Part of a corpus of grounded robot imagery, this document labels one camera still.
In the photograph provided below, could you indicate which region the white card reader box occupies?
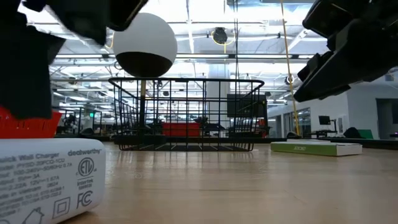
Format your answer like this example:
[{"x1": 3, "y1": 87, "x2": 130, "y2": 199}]
[{"x1": 270, "y1": 139, "x2": 363, "y2": 157}]

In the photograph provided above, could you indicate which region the large white wall charger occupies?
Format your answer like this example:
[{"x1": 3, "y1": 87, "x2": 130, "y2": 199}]
[{"x1": 0, "y1": 138, "x2": 107, "y2": 224}]

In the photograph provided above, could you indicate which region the red storage bin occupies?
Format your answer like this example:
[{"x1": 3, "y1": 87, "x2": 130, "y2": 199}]
[{"x1": 160, "y1": 121, "x2": 201, "y2": 138}]

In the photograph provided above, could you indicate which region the red plastic basket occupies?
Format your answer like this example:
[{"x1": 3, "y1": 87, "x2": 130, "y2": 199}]
[{"x1": 0, "y1": 105, "x2": 63, "y2": 139}]

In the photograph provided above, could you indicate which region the white globe table lamp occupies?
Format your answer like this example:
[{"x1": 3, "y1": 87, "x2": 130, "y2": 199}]
[{"x1": 112, "y1": 12, "x2": 178, "y2": 146}]

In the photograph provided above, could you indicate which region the black bag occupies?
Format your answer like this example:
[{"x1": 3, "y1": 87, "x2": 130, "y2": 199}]
[{"x1": 343, "y1": 126, "x2": 363, "y2": 139}]

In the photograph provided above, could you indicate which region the green panel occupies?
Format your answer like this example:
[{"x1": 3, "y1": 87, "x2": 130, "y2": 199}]
[{"x1": 357, "y1": 129, "x2": 374, "y2": 140}]

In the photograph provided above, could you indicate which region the black display panel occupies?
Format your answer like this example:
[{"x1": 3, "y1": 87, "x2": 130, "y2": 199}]
[{"x1": 226, "y1": 93, "x2": 268, "y2": 119}]

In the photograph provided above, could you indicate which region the yellow hanging cable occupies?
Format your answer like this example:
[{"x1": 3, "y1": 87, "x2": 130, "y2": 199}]
[{"x1": 279, "y1": 0, "x2": 301, "y2": 135}]

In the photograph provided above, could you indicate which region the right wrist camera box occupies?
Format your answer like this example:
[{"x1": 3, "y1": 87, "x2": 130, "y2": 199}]
[{"x1": 303, "y1": 0, "x2": 398, "y2": 39}]

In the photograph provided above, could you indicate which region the thin black hanging cable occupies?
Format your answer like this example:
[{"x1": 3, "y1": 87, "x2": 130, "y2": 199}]
[{"x1": 232, "y1": 0, "x2": 240, "y2": 94}]

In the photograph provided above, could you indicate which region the black wire basket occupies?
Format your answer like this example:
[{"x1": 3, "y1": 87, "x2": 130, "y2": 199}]
[{"x1": 108, "y1": 77, "x2": 266, "y2": 152}]

